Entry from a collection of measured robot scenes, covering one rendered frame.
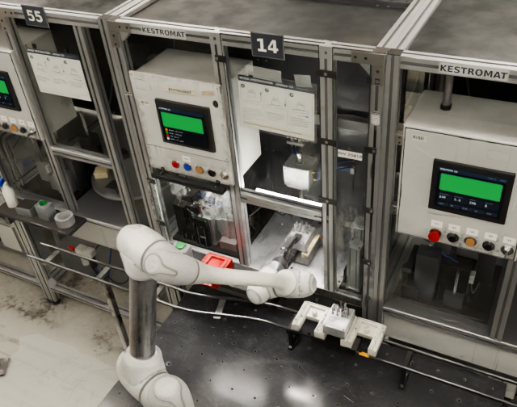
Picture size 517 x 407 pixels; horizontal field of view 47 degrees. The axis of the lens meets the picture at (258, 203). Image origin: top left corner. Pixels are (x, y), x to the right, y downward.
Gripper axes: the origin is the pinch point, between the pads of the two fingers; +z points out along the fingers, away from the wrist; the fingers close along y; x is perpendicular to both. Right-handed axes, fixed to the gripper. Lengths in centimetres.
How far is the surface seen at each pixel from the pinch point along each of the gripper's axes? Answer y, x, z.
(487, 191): 60, -77, -23
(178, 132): 57, 42, -24
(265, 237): -8.7, 20.3, 8.6
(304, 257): -4.6, -5.3, -2.1
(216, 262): -7.9, 31.5, -19.2
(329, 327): -11.6, -29.7, -32.0
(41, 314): -104, 174, -13
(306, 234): 2.8, -3.0, 4.7
